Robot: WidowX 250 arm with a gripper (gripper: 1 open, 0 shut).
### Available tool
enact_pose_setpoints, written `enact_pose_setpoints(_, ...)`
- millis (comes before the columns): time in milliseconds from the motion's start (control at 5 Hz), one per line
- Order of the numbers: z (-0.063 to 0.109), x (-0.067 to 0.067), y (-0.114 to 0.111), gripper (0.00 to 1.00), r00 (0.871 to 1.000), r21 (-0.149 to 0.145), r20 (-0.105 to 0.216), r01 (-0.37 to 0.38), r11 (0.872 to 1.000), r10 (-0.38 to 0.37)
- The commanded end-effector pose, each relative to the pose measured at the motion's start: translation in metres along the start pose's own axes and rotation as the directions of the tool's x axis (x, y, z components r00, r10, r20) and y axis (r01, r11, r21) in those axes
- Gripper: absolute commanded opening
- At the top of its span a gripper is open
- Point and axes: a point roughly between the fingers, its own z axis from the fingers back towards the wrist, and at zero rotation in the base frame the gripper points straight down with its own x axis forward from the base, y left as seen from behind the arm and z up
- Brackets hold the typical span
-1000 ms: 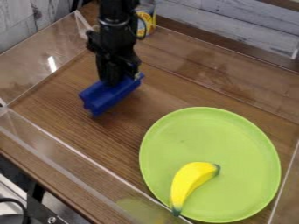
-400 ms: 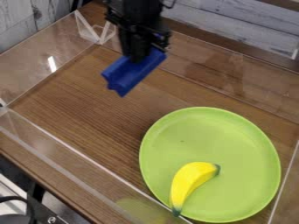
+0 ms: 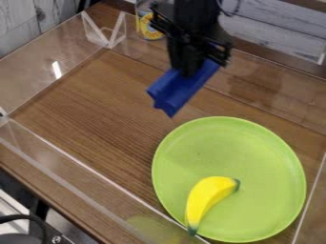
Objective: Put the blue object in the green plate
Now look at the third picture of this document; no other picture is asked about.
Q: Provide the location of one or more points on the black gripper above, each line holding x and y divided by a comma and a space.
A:
195, 35

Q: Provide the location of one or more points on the blue star-profile block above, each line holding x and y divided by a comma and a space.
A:
172, 89

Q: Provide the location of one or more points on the yellow toy banana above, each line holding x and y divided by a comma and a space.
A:
211, 190

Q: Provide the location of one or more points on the green plate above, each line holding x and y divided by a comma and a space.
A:
227, 146

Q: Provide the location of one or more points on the yellow labelled can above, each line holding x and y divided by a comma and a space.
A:
143, 18

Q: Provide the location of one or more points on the clear acrylic corner bracket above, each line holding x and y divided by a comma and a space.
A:
105, 37

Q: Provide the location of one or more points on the clear acrylic front wall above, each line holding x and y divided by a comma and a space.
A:
111, 213

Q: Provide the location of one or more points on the black metal table frame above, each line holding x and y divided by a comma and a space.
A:
52, 227

